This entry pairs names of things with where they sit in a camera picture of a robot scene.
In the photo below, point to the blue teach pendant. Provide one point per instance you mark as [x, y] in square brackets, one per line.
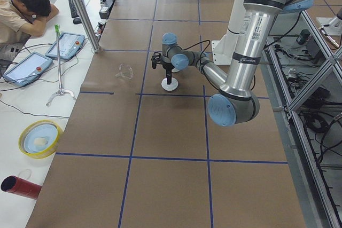
[69, 44]
[28, 70]

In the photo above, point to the yellow tape roll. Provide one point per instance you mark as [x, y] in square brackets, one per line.
[40, 139]

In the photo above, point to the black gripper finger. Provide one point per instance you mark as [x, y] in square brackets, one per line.
[169, 78]

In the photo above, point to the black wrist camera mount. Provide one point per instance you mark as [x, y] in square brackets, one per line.
[156, 59]

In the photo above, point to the aluminium frame post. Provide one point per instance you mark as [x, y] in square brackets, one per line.
[81, 9]

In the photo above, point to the white enamel mug blue rim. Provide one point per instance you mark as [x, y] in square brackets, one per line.
[175, 70]

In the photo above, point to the metal reacher grabber green handle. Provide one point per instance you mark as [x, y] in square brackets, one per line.
[61, 91]

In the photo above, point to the near blue teach pendant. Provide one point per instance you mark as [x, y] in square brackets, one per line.
[28, 70]

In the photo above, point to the person in beige shirt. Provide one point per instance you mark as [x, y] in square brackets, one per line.
[21, 19]

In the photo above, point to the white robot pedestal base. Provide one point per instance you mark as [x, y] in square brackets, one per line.
[223, 49]

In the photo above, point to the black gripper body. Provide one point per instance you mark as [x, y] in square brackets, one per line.
[168, 67]

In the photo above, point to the black computer mouse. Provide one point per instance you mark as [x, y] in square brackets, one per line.
[77, 21]

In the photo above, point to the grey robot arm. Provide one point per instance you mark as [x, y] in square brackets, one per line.
[235, 102]

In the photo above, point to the far blue teach pendant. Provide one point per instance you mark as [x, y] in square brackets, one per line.
[69, 44]

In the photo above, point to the black keyboard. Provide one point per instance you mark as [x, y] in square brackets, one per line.
[73, 10]

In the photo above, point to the red cardboard tube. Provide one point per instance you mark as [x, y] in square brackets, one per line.
[21, 187]

